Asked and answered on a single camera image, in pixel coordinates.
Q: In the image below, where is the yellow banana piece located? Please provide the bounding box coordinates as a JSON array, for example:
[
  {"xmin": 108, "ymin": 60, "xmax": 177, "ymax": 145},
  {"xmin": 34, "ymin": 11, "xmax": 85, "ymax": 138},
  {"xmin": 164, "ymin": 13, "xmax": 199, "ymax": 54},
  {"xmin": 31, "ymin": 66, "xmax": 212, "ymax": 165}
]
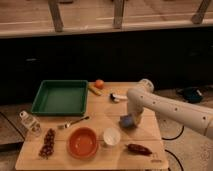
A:
[{"xmin": 88, "ymin": 86, "xmax": 102, "ymax": 96}]

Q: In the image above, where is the black cable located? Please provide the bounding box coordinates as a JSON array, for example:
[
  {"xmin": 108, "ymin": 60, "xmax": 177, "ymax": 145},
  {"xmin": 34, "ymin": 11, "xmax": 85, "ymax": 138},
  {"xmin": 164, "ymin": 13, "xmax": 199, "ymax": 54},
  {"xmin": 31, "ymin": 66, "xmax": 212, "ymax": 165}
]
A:
[{"xmin": 161, "ymin": 125, "xmax": 186, "ymax": 141}]

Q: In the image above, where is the wooden table board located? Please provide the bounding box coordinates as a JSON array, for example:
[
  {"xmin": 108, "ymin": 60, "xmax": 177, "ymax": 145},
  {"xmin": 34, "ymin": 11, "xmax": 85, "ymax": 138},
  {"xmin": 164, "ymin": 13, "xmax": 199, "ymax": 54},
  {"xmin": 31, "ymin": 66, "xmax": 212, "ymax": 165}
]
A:
[{"xmin": 15, "ymin": 82, "xmax": 169, "ymax": 171}]

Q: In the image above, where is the orange bowl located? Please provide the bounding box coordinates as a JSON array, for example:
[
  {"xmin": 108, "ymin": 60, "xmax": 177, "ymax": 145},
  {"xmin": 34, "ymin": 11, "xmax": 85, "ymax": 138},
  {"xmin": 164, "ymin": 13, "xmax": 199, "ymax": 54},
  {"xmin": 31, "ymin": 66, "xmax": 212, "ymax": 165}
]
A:
[{"xmin": 67, "ymin": 127, "xmax": 99, "ymax": 160}]

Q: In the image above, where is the dark red chili pepper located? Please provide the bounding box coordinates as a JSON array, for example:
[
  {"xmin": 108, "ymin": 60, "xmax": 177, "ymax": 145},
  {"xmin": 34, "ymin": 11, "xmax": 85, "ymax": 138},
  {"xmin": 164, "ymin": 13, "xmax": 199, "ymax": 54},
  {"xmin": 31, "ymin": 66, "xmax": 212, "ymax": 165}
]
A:
[{"xmin": 127, "ymin": 144, "xmax": 152, "ymax": 156}]

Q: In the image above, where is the teal black box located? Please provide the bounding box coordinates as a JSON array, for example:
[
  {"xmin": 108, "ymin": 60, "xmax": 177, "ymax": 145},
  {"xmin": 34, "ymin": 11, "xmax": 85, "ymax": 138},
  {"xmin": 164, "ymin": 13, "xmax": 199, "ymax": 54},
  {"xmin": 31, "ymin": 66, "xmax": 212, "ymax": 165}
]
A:
[{"xmin": 176, "ymin": 87, "xmax": 203, "ymax": 104}]

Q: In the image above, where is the blue sponge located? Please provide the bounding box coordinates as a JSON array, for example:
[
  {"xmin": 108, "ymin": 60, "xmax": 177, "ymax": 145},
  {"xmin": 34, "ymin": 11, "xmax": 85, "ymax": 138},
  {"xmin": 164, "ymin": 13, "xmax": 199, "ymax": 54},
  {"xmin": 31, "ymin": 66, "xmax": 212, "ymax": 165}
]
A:
[{"xmin": 119, "ymin": 115, "xmax": 135, "ymax": 128}]

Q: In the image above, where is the bunch of dark grapes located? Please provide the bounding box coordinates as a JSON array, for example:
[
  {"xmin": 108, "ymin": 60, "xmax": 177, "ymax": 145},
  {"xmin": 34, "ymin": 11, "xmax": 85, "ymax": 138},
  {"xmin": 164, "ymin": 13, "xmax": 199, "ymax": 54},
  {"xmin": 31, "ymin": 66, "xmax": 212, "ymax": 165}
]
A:
[{"xmin": 39, "ymin": 129, "xmax": 55, "ymax": 158}]

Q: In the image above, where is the white cup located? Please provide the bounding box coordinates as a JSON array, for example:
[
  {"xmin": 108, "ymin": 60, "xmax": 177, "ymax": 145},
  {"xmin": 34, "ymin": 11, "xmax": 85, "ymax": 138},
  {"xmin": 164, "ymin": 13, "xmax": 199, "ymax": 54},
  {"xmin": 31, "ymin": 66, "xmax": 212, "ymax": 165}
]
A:
[{"xmin": 103, "ymin": 128, "xmax": 121, "ymax": 146}]

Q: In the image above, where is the orange fruit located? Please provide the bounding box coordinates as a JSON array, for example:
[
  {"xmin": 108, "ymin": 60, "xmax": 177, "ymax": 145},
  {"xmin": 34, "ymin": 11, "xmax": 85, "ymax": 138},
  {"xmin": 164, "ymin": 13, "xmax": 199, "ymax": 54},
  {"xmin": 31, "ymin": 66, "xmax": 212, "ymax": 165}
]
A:
[{"xmin": 94, "ymin": 79, "xmax": 104, "ymax": 89}]

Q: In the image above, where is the clear plastic bottle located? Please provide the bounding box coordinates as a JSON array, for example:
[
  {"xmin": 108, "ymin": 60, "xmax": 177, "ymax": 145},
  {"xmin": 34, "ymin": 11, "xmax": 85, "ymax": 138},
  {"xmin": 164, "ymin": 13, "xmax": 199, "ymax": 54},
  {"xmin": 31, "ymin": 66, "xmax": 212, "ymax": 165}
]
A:
[{"xmin": 19, "ymin": 111, "xmax": 41, "ymax": 136}]

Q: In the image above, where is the green plastic tray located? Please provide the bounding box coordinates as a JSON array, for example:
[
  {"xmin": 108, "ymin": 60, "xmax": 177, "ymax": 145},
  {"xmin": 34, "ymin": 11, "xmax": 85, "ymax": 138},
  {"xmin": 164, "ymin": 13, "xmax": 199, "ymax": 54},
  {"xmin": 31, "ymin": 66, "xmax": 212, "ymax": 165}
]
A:
[{"xmin": 31, "ymin": 80, "xmax": 88, "ymax": 117}]

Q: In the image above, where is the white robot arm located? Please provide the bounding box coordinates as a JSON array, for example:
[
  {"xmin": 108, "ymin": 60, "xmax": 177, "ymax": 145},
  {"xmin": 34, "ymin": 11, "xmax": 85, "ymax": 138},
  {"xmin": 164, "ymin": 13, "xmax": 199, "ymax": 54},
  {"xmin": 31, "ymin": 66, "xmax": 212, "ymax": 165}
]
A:
[{"xmin": 127, "ymin": 79, "xmax": 213, "ymax": 140}]

